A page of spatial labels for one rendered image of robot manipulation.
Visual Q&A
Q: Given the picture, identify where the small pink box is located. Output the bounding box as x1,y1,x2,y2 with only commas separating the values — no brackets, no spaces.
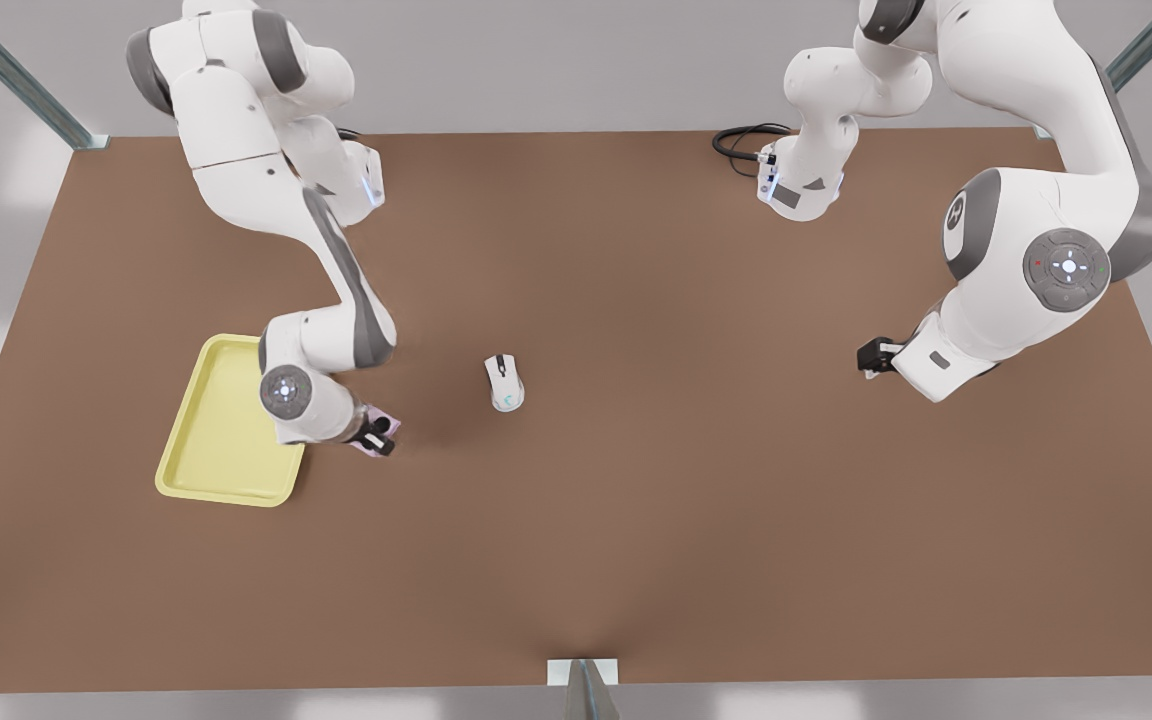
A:
349,403,404,457

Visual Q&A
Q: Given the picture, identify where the white computer mouse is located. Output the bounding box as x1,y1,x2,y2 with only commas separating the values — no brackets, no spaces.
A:
483,354,526,413

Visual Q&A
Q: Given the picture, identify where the yellow rectangular tray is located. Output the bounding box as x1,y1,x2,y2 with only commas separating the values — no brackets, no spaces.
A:
155,333,307,508

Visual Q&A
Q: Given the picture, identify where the silver frame post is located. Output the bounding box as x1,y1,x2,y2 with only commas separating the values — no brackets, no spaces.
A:
547,658,620,720
1033,0,1152,140
0,0,110,152

